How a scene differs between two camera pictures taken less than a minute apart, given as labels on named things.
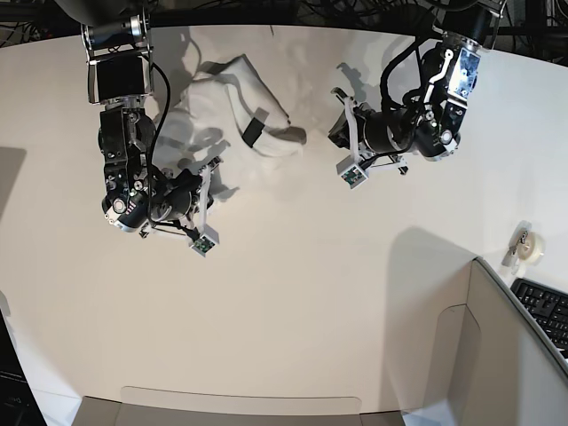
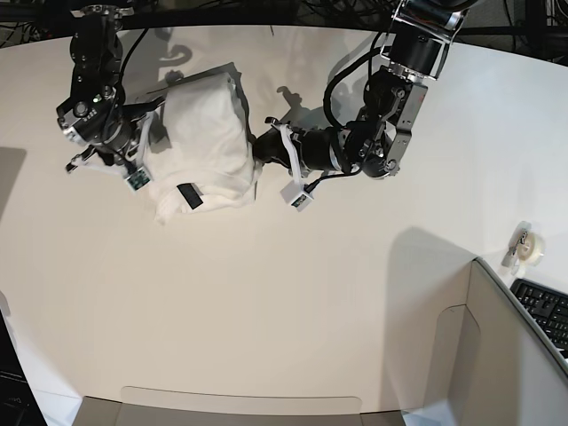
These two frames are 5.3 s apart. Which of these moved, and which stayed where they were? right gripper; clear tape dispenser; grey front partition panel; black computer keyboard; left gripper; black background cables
Moved: left gripper; right gripper
Stayed: black computer keyboard; black background cables; grey front partition panel; clear tape dispenser
